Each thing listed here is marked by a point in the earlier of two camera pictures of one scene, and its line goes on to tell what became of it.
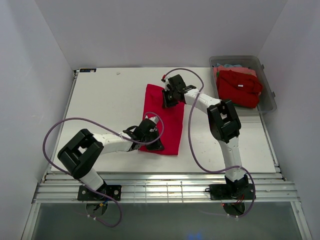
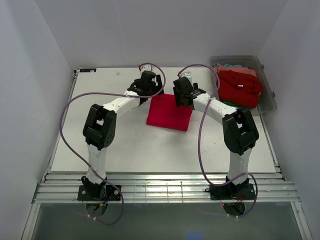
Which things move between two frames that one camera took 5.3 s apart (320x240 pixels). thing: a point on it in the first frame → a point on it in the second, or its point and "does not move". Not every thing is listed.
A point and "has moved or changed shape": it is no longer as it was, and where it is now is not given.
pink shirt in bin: [243, 70] does not move
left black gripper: [157, 145] → [157, 89]
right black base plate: [231, 192] does not move
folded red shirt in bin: [241, 89] does not move
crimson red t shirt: [172, 117] has moved or changed shape
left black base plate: [113, 191] does not move
